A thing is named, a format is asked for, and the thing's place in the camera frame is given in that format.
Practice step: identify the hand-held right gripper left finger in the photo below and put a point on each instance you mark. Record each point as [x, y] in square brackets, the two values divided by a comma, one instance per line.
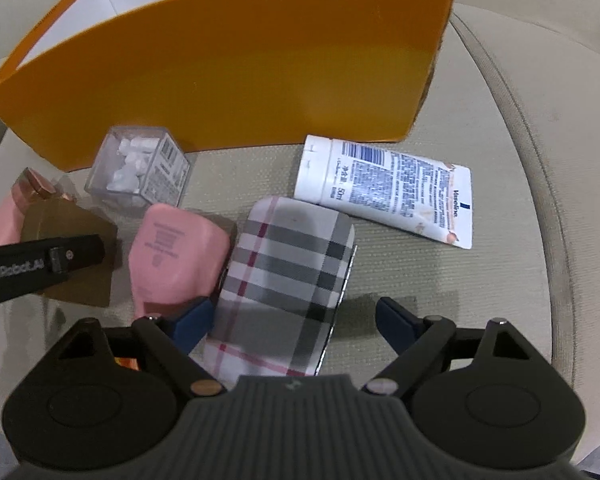
[196, 321]

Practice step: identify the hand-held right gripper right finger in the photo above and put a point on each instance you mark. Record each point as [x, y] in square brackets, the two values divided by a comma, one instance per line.
[396, 322]

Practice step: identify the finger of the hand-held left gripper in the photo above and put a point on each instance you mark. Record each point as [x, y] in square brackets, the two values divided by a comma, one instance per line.
[80, 255]

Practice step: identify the gold cardboard box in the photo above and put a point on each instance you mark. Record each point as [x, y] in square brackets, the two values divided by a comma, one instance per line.
[75, 220]

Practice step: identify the pink bottle rose gold cap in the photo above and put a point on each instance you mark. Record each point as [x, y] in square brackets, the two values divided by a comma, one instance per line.
[5, 215]

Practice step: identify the pink rounded container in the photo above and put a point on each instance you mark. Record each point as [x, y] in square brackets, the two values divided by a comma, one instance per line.
[175, 260]

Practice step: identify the plaid case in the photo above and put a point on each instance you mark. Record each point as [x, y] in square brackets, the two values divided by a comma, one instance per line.
[285, 280]

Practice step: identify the white cream tube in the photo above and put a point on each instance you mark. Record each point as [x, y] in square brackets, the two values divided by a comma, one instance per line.
[390, 190]

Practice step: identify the orange cardboard box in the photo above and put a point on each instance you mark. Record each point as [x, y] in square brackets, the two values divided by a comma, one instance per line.
[230, 85]

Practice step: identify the clear plastic box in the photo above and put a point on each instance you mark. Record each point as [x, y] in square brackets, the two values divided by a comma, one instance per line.
[140, 167]

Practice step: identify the beige sofa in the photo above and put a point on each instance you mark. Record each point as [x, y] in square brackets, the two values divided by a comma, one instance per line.
[505, 210]

